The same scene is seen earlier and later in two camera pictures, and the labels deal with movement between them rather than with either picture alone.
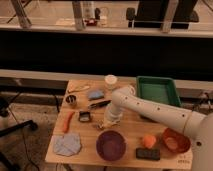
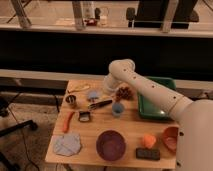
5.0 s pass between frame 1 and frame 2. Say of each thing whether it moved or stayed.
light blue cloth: stayed
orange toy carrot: stayed
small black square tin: stayed
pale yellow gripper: moved
